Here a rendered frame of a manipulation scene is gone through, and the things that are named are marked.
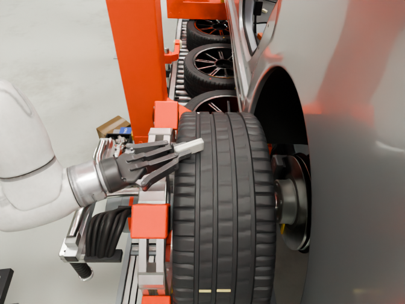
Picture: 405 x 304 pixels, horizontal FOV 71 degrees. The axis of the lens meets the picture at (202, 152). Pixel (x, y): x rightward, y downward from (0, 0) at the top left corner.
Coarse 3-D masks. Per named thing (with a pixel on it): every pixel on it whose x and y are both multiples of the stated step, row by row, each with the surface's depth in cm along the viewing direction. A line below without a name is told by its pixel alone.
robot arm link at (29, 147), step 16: (0, 80) 48; (0, 96) 46; (16, 96) 48; (0, 112) 46; (16, 112) 48; (32, 112) 51; (0, 128) 46; (16, 128) 48; (32, 128) 50; (0, 144) 47; (16, 144) 48; (32, 144) 50; (48, 144) 53; (0, 160) 48; (16, 160) 49; (32, 160) 50; (48, 160) 53; (0, 176) 51; (16, 176) 50
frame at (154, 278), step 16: (160, 128) 82; (144, 176) 70; (144, 192) 67; (160, 192) 67; (144, 240) 68; (160, 240) 68; (144, 256) 68; (160, 256) 68; (144, 272) 68; (160, 272) 68; (144, 288) 70; (160, 288) 70
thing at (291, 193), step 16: (288, 160) 100; (304, 160) 92; (288, 176) 100; (304, 176) 86; (288, 192) 92; (304, 192) 85; (288, 208) 91; (304, 208) 85; (288, 224) 99; (304, 224) 85; (288, 240) 99; (304, 240) 86
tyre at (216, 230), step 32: (192, 128) 75; (224, 128) 75; (256, 128) 75; (192, 160) 67; (224, 160) 67; (256, 160) 68; (192, 192) 64; (224, 192) 64; (256, 192) 64; (192, 224) 62; (224, 224) 62; (256, 224) 63; (192, 256) 62; (224, 256) 62; (256, 256) 62; (192, 288) 64; (224, 288) 64; (256, 288) 64
